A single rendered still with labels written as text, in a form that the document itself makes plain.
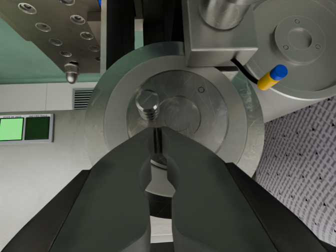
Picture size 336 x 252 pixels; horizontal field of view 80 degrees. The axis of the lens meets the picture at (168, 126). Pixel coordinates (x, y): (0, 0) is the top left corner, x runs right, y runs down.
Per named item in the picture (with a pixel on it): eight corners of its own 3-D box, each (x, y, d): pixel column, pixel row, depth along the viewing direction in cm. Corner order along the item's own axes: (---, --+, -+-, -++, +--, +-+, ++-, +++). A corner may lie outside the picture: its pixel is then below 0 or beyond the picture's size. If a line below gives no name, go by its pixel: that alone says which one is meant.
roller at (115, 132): (246, 59, 17) (249, 201, 15) (194, 121, 43) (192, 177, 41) (111, 49, 17) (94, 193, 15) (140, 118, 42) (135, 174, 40)
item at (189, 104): (224, 178, 14) (115, 160, 14) (215, 177, 16) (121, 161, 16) (235, 77, 15) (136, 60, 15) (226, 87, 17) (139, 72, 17)
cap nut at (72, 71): (76, 63, 50) (76, 80, 49) (82, 70, 53) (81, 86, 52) (61, 63, 49) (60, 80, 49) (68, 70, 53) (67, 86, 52)
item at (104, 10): (107, -97, 21) (106, 69, 18) (134, 39, 44) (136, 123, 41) (102, -97, 21) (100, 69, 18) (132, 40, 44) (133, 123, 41)
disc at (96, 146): (262, 46, 18) (268, 224, 15) (259, 50, 19) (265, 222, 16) (95, 34, 18) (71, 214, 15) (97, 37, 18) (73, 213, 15)
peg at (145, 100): (145, 84, 12) (164, 97, 12) (147, 99, 15) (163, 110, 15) (130, 102, 12) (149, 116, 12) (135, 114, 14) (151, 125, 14)
